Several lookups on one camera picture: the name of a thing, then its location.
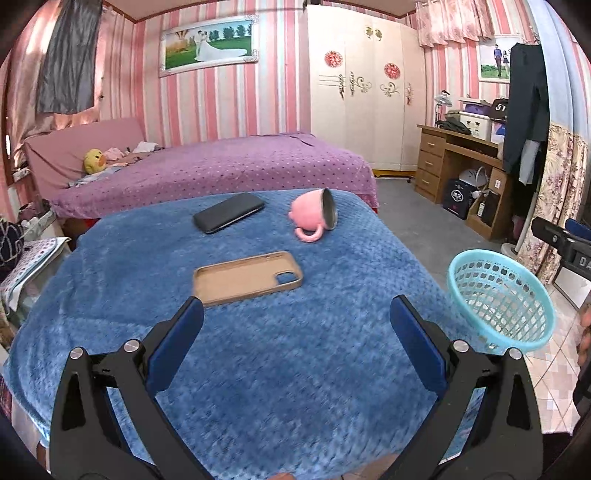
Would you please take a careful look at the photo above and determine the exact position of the right hand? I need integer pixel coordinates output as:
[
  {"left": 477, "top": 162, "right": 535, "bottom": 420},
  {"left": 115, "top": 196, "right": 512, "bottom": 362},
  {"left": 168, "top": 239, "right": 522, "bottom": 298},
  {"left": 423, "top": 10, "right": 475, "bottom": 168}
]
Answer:
[{"left": 576, "top": 306, "right": 591, "bottom": 369}]

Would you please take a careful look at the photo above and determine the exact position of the floral curtain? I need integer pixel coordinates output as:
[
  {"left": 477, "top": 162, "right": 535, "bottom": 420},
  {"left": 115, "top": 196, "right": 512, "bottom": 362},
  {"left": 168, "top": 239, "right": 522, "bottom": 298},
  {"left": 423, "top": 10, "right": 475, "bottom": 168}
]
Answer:
[{"left": 518, "top": 122, "right": 589, "bottom": 284}]

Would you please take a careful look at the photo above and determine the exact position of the light blue plastic basket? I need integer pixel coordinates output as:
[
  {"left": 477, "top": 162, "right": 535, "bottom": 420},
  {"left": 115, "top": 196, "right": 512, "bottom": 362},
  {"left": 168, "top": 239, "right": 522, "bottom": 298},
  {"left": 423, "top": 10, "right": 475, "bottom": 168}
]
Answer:
[{"left": 447, "top": 249, "right": 556, "bottom": 355}]

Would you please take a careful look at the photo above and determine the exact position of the black box under desk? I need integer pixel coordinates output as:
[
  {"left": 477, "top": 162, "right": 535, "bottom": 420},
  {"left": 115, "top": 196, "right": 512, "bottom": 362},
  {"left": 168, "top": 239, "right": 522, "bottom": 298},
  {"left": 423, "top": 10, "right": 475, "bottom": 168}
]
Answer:
[{"left": 442, "top": 179, "right": 478, "bottom": 220}]

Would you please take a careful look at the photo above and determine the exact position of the dark hanging coat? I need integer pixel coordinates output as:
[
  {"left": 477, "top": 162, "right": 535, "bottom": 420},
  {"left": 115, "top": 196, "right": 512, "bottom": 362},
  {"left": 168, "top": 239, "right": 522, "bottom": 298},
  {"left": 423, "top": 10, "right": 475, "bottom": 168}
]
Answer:
[{"left": 503, "top": 43, "right": 550, "bottom": 185}]

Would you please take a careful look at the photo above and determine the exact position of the white storage box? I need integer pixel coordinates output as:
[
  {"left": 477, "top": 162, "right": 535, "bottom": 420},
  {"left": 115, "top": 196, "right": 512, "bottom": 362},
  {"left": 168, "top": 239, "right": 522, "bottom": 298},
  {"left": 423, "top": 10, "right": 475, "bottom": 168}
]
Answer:
[{"left": 459, "top": 111, "right": 492, "bottom": 141}]

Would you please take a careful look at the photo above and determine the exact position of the wooden desk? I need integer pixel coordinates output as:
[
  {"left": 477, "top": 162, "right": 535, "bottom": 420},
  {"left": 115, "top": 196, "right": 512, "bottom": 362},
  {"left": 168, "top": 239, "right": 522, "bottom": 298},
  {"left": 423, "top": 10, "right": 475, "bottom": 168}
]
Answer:
[{"left": 415, "top": 125, "right": 512, "bottom": 240}]

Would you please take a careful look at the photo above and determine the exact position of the desk lamp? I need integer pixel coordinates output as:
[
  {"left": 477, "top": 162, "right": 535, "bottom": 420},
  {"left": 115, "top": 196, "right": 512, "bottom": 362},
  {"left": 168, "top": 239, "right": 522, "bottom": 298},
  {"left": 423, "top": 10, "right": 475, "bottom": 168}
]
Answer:
[{"left": 434, "top": 90, "right": 453, "bottom": 122}]

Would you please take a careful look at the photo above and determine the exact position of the small framed photo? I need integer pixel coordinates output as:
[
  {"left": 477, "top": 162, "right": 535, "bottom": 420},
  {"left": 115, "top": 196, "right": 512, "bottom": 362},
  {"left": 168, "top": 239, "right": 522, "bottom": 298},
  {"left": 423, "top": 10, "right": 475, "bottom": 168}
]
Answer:
[{"left": 477, "top": 35, "right": 522, "bottom": 83}]

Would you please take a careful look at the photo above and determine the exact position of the polka dot covered box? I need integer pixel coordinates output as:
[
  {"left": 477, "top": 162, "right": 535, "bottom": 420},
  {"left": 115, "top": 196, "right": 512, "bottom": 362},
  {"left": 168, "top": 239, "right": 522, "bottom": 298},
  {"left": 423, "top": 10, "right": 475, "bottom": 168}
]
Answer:
[{"left": 1, "top": 237, "right": 70, "bottom": 327}]

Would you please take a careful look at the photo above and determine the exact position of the tan phone case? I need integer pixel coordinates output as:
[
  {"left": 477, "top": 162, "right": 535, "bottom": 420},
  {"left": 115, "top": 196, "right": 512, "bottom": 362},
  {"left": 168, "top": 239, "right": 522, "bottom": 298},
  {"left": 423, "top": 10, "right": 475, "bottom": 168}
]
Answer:
[{"left": 192, "top": 251, "right": 304, "bottom": 307}]

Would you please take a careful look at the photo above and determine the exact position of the black patterned bag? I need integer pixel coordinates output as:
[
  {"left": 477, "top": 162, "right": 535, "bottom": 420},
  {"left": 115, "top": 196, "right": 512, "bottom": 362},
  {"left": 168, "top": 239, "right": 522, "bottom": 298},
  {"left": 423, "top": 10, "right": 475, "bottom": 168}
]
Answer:
[{"left": 0, "top": 218, "right": 24, "bottom": 275}]

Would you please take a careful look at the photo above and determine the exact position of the blue fluffy blanket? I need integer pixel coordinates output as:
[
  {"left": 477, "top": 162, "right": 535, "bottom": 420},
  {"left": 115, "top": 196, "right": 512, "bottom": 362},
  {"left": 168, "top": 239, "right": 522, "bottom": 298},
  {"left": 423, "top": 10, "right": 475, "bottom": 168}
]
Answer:
[{"left": 4, "top": 191, "right": 482, "bottom": 479}]

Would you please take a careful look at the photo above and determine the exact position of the pink mug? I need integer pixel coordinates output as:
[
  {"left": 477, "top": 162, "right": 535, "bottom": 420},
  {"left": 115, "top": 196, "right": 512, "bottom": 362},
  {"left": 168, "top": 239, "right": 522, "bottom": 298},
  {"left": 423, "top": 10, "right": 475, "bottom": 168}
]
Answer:
[{"left": 287, "top": 188, "right": 338, "bottom": 243}]

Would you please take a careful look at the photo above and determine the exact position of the white wardrobe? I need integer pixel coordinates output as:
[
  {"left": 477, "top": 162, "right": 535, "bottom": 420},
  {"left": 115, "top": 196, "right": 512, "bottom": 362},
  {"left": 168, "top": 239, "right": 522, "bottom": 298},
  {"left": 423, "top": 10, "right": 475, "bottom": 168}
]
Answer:
[{"left": 305, "top": 5, "right": 427, "bottom": 173}]

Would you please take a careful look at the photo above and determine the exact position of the purple dotted bed cover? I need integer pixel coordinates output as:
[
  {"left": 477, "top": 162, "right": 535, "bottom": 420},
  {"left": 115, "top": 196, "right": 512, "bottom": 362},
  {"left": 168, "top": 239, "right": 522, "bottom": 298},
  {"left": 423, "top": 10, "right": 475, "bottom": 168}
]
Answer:
[{"left": 50, "top": 132, "right": 379, "bottom": 219}]

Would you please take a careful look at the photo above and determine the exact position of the black smartphone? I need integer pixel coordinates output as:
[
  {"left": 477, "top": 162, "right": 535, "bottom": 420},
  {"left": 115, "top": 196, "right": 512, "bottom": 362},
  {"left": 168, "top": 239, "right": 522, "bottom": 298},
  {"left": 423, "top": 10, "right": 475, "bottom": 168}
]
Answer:
[{"left": 193, "top": 193, "right": 266, "bottom": 234}]

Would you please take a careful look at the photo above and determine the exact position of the yellow duck plush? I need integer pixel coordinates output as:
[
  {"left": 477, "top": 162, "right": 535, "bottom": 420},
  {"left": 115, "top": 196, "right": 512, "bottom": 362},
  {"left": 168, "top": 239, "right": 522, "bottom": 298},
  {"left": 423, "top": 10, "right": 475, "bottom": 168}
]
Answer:
[{"left": 83, "top": 149, "right": 107, "bottom": 175}]

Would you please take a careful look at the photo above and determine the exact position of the pink headboard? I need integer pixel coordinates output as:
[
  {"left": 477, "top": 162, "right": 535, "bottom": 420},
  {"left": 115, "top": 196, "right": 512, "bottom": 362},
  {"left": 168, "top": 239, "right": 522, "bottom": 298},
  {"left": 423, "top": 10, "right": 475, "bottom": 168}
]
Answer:
[{"left": 24, "top": 118, "right": 145, "bottom": 200}]

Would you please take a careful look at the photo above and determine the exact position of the grey window curtain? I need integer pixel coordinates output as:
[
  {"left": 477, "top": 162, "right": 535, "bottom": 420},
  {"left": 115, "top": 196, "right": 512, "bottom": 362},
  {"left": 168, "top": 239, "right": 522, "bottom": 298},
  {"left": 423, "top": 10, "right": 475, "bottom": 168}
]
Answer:
[{"left": 36, "top": 0, "right": 103, "bottom": 115}]

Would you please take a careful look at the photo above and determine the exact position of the framed wedding photo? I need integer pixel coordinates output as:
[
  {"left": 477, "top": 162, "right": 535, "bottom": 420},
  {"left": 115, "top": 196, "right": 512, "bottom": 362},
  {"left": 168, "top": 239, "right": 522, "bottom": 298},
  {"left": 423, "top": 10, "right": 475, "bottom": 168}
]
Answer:
[{"left": 159, "top": 15, "right": 259, "bottom": 77}]

